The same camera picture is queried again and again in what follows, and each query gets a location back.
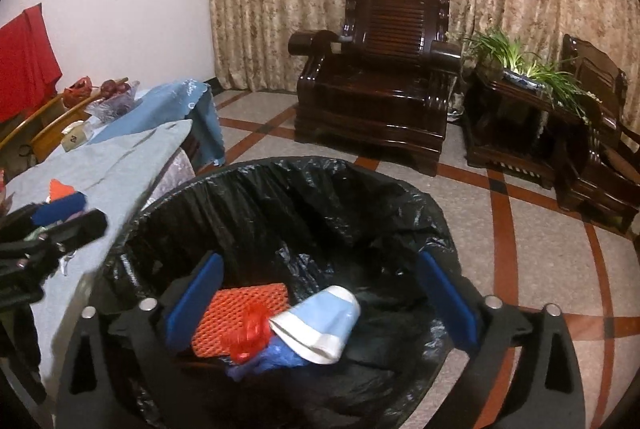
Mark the grey-blue blanket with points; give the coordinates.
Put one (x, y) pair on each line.
(115, 169)

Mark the red cloth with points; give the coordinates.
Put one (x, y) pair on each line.
(25, 59)

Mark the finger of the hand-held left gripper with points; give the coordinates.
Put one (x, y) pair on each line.
(85, 226)
(60, 206)

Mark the glass fruit bowl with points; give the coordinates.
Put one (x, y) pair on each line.
(107, 109)

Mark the red plastic scrap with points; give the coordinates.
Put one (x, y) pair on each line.
(250, 334)

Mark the floral table cover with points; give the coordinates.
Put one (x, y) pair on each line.
(177, 169)

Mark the green potted plant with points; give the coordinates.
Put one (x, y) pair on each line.
(495, 44)

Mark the blue and white plant pot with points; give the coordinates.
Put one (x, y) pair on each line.
(520, 79)

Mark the tissue box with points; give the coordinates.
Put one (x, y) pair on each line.
(75, 139)

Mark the orange foam net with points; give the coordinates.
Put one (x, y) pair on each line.
(60, 188)
(225, 314)

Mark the blue plastic bag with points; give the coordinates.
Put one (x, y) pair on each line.
(280, 354)

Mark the blue and white paper cup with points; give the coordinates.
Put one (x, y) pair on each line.
(320, 314)

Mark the trash bin with black liner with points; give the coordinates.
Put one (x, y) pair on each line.
(300, 219)

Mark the dark wooden side table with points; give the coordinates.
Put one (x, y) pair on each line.
(510, 129)

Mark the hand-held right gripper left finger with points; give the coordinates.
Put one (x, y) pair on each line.
(197, 299)

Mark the red apple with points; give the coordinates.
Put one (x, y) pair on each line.
(109, 86)
(123, 88)

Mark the red plastic bag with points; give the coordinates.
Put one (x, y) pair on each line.
(77, 91)

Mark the blue tablecloth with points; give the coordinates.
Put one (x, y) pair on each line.
(160, 104)

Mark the dark wooden armchair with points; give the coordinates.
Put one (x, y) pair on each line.
(380, 109)
(600, 189)

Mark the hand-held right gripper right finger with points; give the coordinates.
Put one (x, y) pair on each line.
(445, 299)

